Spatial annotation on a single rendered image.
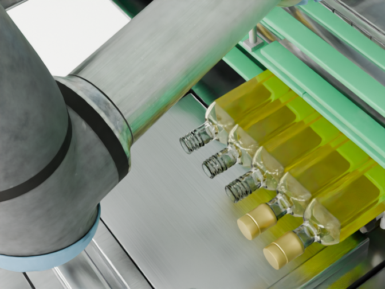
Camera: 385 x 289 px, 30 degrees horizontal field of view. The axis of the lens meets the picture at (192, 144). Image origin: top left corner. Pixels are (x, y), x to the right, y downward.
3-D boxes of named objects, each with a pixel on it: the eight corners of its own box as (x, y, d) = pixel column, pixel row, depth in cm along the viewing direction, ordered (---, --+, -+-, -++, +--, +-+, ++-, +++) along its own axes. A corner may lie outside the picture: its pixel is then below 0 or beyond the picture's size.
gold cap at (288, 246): (305, 242, 94) (278, 261, 92) (305, 257, 96) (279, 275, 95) (287, 225, 96) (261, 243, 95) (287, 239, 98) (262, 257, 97)
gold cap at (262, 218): (260, 209, 102) (235, 226, 100) (262, 198, 99) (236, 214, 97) (276, 228, 100) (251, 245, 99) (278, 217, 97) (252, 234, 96)
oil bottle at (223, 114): (305, 69, 120) (201, 132, 114) (305, 43, 116) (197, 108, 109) (327, 87, 117) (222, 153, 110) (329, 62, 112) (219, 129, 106)
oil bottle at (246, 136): (328, 89, 117) (223, 155, 111) (329, 63, 113) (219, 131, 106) (352, 108, 114) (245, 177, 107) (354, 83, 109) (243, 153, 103)
